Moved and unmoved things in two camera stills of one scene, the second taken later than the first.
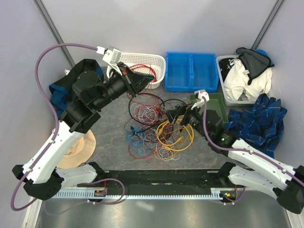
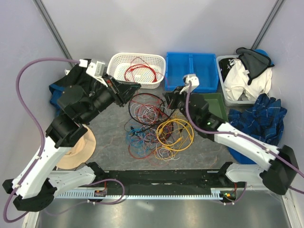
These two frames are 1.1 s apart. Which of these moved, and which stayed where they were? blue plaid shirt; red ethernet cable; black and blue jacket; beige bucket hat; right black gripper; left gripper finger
Moved: left gripper finger; right black gripper
Stayed: black and blue jacket; beige bucket hat; blue plaid shirt; red ethernet cable
